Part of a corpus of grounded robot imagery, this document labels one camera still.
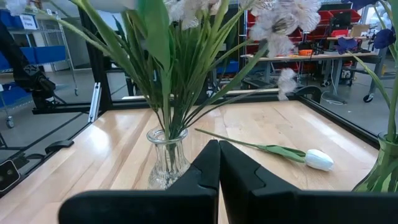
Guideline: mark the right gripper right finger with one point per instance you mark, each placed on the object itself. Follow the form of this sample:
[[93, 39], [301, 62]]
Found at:
[[311, 210]]

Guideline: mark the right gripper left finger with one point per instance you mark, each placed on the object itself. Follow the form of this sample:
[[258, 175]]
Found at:
[[140, 208]]

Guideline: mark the single white tulip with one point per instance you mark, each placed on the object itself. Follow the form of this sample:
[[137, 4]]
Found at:
[[318, 160]]

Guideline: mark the white flower bunch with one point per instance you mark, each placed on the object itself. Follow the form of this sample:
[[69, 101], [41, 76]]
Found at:
[[186, 77]]

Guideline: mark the white tulip stem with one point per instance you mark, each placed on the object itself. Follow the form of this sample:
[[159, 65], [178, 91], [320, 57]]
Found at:
[[155, 40]]

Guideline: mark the large purple flower bunch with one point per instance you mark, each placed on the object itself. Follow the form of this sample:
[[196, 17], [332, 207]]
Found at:
[[345, 44]]

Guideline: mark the small purple flower bunch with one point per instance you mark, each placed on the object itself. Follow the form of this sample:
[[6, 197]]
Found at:
[[384, 39]]

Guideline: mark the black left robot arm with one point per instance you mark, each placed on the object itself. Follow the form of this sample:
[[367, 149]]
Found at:
[[26, 74]]

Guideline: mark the clear glass vase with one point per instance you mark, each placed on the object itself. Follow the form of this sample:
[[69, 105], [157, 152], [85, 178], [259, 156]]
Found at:
[[164, 168]]

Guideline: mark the green glass vase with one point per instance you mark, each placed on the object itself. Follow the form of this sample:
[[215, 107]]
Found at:
[[379, 174]]

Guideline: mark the black square box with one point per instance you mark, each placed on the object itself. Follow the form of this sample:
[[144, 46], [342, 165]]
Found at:
[[8, 175]]

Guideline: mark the grey workbench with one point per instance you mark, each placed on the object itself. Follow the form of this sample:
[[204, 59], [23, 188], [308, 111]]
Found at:
[[311, 57]]

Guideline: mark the blue storage bin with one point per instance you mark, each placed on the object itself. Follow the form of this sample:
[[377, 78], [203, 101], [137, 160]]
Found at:
[[46, 54], [11, 18], [11, 95], [228, 67]]

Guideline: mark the cardboard box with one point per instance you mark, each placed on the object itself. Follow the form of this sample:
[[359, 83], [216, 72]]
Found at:
[[360, 30]]

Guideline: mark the red storage bins rack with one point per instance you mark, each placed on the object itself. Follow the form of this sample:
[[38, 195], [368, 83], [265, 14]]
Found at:
[[342, 14]]

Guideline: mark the silver angle bracket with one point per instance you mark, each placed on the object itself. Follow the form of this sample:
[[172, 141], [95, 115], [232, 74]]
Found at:
[[94, 102]]

